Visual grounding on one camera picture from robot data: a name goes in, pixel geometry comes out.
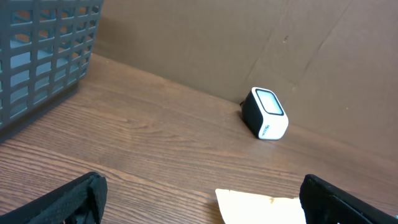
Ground grey plastic mesh basket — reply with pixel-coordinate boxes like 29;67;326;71
1;0;104;131

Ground brown Panera snack bag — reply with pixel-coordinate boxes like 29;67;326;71
215;189;306;224

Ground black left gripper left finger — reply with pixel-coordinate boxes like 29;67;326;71
1;172;108;224

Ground white black barcode scanner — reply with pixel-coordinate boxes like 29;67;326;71
241;87;289;141

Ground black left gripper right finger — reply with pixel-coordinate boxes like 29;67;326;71
299;174;397;224

